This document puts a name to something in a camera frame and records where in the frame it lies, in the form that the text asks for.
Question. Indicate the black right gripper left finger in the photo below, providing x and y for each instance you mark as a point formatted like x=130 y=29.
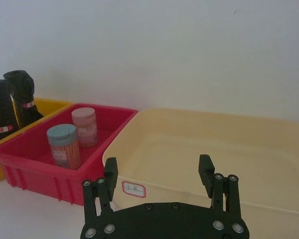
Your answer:
x=109 y=179

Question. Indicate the red plastic bin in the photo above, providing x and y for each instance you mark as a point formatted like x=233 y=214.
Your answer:
x=35 y=171

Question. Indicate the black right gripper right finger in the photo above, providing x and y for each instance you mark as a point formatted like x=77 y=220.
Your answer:
x=206 y=174

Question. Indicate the cream plastic bin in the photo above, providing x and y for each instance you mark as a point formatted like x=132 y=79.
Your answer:
x=189 y=139

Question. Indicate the yellow plastic bin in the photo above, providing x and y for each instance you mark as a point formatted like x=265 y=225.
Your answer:
x=53 y=105

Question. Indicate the toothpick jar with pink lid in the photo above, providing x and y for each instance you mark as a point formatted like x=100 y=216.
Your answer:
x=86 y=127

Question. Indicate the white sticker with red border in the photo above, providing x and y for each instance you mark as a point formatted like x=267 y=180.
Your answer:
x=134 y=190

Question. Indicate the toothpick jar with grey lid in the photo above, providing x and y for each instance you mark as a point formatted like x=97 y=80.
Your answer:
x=63 y=147

